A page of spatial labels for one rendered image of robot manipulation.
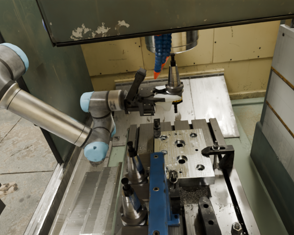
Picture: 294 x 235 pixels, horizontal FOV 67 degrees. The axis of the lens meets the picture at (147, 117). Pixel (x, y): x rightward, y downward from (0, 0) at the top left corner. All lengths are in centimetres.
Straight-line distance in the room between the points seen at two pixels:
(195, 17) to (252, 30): 152
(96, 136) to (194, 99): 113
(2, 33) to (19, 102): 40
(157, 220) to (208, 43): 148
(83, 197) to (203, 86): 120
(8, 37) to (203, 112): 126
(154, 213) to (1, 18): 91
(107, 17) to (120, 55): 144
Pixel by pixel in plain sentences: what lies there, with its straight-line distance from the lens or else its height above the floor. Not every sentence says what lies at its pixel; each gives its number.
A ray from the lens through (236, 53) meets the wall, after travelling 188.
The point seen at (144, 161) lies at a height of 122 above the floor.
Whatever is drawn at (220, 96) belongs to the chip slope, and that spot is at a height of 77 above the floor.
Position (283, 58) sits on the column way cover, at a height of 131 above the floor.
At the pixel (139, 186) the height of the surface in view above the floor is 122.
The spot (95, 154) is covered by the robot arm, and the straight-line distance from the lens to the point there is 76.
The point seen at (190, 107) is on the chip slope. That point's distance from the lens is 171.
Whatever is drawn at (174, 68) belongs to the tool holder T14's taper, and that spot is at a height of 139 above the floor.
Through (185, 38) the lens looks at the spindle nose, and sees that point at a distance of 63.
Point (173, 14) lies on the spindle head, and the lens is 36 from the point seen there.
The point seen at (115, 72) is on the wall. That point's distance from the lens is 186.
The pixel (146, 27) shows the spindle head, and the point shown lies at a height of 159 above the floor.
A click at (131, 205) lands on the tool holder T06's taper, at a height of 127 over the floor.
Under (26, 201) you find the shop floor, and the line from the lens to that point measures 248.
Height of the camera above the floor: 167
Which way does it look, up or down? 35 degrees down
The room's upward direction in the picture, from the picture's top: 9 degrees counter-clockwise
